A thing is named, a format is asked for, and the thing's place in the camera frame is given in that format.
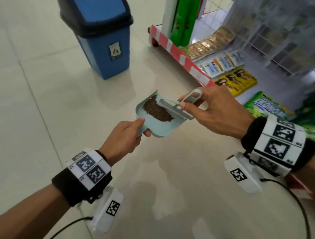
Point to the person's left hand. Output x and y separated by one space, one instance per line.
120 142

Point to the person's right hand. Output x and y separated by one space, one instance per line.
221 113

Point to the light blue plastic dustpan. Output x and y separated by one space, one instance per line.
160 128

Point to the brown granules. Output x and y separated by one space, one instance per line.
155 110

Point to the light blue brush white bristles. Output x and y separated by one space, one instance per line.
172 104

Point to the blue bin with black lid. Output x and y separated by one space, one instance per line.
103 49

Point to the person's right forearm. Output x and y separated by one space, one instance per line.
307 177

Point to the person's left forearm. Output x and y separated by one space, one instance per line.
29 211

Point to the strip of yellow sachets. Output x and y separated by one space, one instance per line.
236 82

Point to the black left wristband with markers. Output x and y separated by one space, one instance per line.
86 170

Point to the black wristband with markers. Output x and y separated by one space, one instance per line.
278 145
86 170

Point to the light green detergent packet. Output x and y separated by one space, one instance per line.
265 106

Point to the stack of white blue sachets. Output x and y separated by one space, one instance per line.
221 64

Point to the black right wristband with markers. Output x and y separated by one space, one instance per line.
278 145

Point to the stack of gold sachets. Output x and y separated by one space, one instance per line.
209 44

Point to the stack of dark green pouches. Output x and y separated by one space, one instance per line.
305 113

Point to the green shampoo bottle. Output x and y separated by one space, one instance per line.
193 19
179 24

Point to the white bottle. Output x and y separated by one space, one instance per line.
168 17

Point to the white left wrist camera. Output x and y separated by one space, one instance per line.
108 206

